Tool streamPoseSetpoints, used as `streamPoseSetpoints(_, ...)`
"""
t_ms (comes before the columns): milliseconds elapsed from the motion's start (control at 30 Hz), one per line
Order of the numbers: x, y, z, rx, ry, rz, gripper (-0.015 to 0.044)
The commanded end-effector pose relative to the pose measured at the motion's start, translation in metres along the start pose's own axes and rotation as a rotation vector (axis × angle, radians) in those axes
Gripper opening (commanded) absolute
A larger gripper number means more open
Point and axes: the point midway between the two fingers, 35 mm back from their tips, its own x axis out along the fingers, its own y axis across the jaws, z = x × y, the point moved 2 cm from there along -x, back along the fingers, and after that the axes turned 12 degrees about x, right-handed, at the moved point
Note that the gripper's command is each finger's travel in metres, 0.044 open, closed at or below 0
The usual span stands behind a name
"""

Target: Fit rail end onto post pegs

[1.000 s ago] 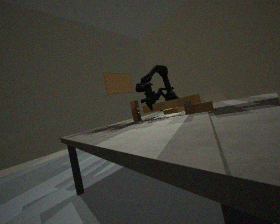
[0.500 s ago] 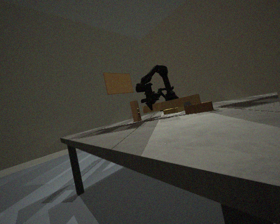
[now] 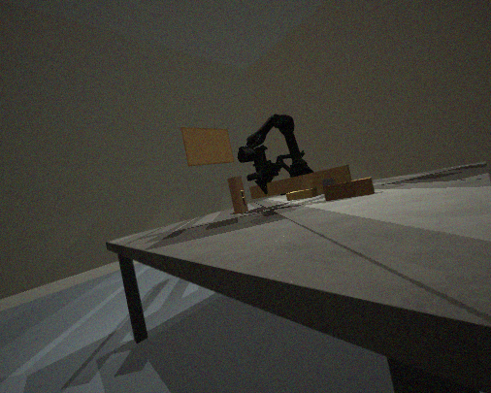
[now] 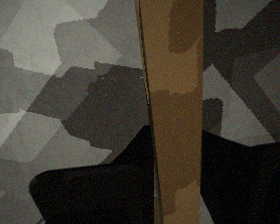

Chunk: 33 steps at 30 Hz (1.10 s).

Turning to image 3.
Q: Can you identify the long brown wooden rail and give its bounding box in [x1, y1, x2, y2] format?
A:
[249, 165, 352, 199]

